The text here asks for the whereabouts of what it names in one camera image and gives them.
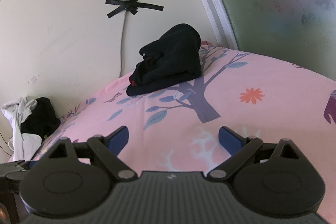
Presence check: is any black red patterned sock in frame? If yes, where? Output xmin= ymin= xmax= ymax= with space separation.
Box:
xmin=126 ymin=23 xmax=202 ymax=96

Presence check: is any white garment pile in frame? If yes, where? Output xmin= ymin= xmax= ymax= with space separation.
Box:
xmin=1 ymin=97 xmax=42 ymax=161

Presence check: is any pink floral bed sheet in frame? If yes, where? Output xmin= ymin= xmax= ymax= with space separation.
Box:
xmin=20 ymin=45 xmax=335 ymax=223

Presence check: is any black tape cross lower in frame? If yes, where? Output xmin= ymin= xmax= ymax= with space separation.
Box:
xmin=105 ymin=0 xmax=164 ymax=19

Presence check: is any frosted glass sliding door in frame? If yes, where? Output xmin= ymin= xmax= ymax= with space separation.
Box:
xmin=201 ymin=0 xmax=335 ymax=79

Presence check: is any black garment by wall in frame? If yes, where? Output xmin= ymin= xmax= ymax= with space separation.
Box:
xmin=21 ymin=97 xmax=61 ymax=140

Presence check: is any grey power cable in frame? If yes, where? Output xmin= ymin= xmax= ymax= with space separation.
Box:
xmin=119 ymin=9 xmax=129 ymax=78

